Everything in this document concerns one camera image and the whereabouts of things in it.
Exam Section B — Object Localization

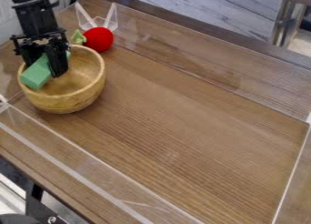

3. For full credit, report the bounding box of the red toy radish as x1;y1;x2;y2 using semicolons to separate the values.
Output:
70;27;115;53

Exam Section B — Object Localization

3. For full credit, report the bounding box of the metal table leg background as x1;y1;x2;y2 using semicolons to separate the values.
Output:
271;0;305;48

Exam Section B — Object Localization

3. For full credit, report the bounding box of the green rectangular block stick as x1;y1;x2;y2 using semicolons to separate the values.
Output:
18;50;73;91

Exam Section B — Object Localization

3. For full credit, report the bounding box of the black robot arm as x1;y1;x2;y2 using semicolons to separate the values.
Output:
9;0;69;77

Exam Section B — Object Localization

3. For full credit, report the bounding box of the clear acrylic corner bracket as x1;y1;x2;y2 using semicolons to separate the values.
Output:
74;3;117;31

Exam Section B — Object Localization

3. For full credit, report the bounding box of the black table frame leg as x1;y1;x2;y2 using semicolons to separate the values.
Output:
25;184;68;224

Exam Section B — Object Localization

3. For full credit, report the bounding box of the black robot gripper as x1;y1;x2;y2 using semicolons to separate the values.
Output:
10;0;69;77

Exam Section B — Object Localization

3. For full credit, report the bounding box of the brown wooden bowl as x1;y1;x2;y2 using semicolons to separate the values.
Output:
17;45;107;114

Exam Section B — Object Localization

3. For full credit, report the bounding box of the clear acrylic front barrier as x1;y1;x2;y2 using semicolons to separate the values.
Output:
0;96;204;224

